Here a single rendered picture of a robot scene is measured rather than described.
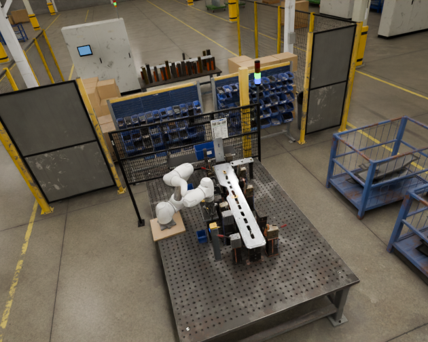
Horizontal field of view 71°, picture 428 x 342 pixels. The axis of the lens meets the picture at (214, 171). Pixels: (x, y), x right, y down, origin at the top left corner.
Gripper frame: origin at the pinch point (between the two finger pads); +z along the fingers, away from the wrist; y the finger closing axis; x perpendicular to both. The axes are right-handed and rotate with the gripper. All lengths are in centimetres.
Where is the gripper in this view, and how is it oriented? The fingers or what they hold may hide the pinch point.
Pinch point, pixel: (211, 216)
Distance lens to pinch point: 266.2
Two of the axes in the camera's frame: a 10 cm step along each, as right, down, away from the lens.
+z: 1.1, 8.1, 5.8
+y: 9.7, -2.1, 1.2
